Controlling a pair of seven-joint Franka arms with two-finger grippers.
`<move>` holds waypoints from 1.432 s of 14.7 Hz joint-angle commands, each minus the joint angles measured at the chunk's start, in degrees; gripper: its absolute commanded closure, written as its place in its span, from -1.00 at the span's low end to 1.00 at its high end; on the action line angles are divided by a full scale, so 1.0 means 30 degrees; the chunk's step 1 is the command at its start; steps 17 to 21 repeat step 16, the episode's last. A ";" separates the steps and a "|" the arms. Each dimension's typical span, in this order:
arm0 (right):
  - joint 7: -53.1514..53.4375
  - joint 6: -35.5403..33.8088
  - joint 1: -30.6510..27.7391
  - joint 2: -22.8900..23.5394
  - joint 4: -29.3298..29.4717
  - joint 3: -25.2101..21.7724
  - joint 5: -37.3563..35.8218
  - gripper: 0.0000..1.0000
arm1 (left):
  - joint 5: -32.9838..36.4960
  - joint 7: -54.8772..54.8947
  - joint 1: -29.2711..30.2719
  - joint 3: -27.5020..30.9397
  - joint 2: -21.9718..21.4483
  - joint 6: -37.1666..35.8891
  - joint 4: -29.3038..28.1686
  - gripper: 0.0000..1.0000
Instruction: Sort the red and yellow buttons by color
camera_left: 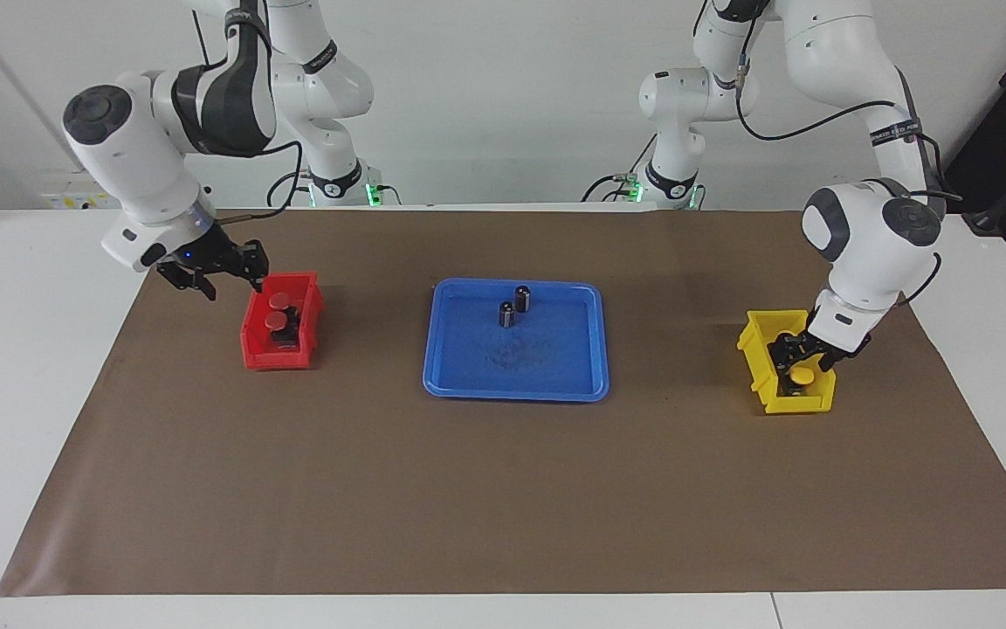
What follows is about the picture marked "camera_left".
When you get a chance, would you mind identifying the blue plastic tray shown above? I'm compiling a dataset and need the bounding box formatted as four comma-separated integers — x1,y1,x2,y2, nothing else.
422,278,610,404

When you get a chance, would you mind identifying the red plastic bin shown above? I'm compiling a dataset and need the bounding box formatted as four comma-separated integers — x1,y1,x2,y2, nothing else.
240,271,326,372

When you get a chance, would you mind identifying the black right base cable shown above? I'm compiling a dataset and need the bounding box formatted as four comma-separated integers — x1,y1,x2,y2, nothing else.
265,169,314,208

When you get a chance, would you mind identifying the black base cable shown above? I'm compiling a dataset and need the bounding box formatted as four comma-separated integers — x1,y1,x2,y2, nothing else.
580,138,658,204
265,169,314,208

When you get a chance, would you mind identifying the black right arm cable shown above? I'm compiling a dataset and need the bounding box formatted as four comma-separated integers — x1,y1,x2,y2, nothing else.
193,9,305,221

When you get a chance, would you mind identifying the brown paper table mat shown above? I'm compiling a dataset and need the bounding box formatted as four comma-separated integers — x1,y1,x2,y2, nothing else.
0,207,1006,598

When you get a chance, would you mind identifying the white wall outlet box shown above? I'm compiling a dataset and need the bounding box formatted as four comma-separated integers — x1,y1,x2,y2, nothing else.
40,169,124,211

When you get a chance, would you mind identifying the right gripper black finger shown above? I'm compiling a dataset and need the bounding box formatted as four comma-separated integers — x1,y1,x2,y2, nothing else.
159,269,218,303
238,239,272,294

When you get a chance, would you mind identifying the yellow plastic bin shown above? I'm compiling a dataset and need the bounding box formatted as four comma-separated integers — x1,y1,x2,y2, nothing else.
736,308,837,415

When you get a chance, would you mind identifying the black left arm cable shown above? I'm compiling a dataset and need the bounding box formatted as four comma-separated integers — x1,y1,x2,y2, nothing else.
734,52,965,204

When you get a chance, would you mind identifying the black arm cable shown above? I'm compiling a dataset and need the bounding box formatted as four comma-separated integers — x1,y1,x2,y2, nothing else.
734,52,965,204
193,9,305,221

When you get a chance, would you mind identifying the black left base cable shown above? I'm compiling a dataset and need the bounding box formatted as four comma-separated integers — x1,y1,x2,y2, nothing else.
580,138,658,204

